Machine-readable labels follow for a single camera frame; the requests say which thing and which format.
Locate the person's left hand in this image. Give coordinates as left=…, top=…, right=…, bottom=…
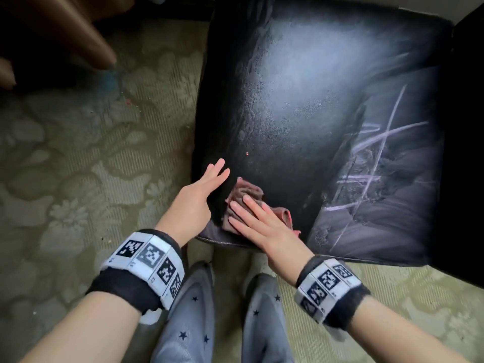
left=155, top=158, right=230, bottom=248

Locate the person's right hand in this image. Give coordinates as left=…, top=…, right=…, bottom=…
left=228, top=195, right=315, bottom=288

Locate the brown cleaning cloth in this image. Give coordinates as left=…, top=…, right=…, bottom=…
left=221, top=176, right=301, bottom=243

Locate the black leather chair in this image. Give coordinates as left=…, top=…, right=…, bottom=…
left=191, top=0, right=484, bottom=290

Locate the person's right forearm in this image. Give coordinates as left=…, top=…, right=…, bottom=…
left=347, top=296, right=469, bottom=363

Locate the person's left forearm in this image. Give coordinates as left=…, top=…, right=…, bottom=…
left=21, top=290, right=143, bottom=363

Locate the beige curtain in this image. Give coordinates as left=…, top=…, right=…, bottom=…
left=0, top=0, right=118, bottom=89

